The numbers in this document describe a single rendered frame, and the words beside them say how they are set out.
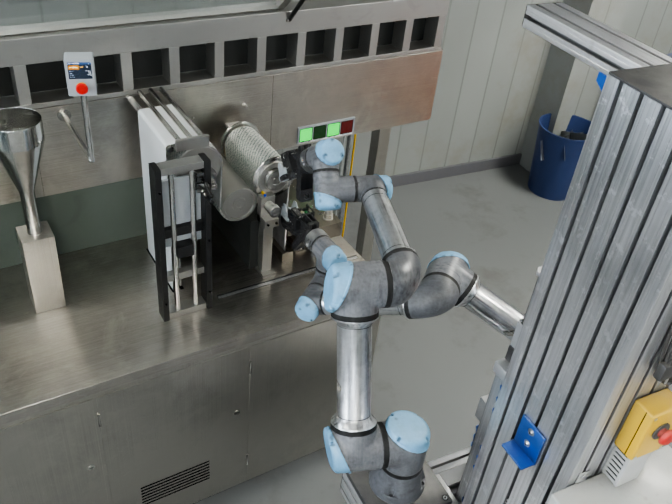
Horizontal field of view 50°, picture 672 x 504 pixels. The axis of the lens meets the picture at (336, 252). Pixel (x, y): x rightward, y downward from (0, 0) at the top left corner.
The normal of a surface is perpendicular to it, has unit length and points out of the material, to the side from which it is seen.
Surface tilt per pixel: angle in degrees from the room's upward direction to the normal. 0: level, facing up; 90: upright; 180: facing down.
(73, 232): 90
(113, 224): 90
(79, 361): 0
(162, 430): 90
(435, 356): 0
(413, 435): 8
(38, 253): 90
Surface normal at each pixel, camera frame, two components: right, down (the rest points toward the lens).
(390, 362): 0.10, -0.79
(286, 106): 0.51, 0.55
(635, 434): -0.90, 0.19
